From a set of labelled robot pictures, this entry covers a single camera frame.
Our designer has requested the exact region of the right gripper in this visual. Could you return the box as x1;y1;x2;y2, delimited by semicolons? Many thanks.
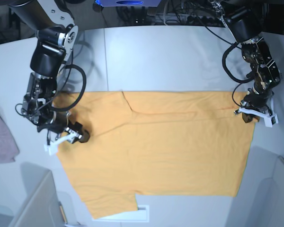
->
21;73;90;156

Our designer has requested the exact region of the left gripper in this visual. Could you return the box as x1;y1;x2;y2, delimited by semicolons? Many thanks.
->
234;35;281;127

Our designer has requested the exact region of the orange T-shirt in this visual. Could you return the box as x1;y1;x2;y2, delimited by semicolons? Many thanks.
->
57;91;255;218

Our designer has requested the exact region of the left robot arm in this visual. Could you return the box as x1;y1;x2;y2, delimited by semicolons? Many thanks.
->
211;0;282;128

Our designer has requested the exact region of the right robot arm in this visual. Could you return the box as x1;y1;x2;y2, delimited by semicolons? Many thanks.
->
8;0;89;155

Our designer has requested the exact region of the pink folded cloth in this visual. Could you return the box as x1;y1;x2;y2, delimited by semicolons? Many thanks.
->
0;117;19;164

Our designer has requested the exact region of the orange pencil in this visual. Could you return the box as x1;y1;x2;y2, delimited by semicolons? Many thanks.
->
59;205;68;224

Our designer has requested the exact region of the grey partition panel right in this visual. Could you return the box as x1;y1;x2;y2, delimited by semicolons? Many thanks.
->
226;147;284;227

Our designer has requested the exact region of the grey partition panel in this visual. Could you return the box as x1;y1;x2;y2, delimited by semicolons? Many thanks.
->
226;147;284;227
10;162;65;227

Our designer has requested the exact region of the grey partition panel left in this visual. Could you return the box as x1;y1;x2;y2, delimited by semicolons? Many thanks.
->
10;162;65;227

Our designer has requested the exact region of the blue purple base device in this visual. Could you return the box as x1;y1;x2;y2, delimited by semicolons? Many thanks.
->
95;0;161;7

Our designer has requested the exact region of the white table cable slot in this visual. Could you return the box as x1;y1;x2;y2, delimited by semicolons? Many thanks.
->
136;205;150;223

